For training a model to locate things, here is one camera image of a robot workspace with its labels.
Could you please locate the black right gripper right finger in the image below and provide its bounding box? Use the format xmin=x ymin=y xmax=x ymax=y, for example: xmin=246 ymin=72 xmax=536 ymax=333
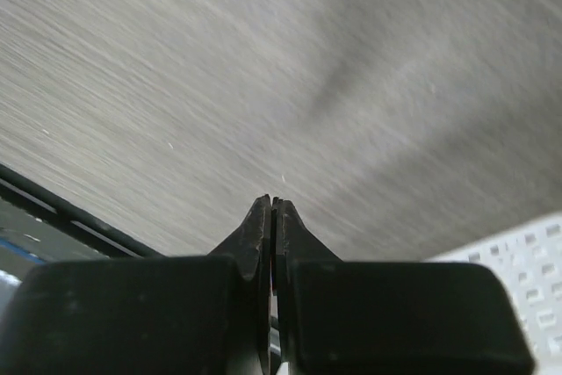
xmin=275 ymin=200 xmax=535 ymax=374

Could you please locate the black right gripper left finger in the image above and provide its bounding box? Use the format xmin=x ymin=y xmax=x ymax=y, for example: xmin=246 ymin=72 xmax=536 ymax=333
xmin=1 ymin=196 xmax=271 ymax=374

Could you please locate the white plastic perforated basket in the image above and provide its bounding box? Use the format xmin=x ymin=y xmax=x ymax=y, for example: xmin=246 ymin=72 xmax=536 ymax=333
xmin=432 ymin=213 xmax=562 ymax=375

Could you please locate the black mounting base plate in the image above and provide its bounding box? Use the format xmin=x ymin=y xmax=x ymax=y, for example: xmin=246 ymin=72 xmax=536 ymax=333
xmin=1 ymin=165 xmax=162 ymax=258

